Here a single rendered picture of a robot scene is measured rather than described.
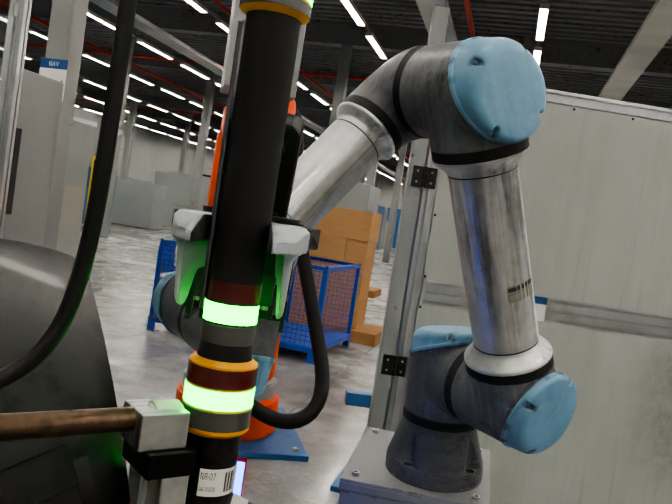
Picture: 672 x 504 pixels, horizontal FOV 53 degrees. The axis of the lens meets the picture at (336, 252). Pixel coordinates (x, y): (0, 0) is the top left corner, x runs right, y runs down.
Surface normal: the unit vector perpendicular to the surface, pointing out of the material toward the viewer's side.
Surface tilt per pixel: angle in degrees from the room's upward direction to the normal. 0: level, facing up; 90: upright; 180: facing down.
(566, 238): 90
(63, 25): 90
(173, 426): 90
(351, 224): 90
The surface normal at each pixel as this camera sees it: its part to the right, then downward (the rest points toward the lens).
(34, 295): 0.58, -0.70
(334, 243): -0.26, 0.01
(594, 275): 0.04, 0.05
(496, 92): 0.51, 0.04
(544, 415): 0.56, 0.29
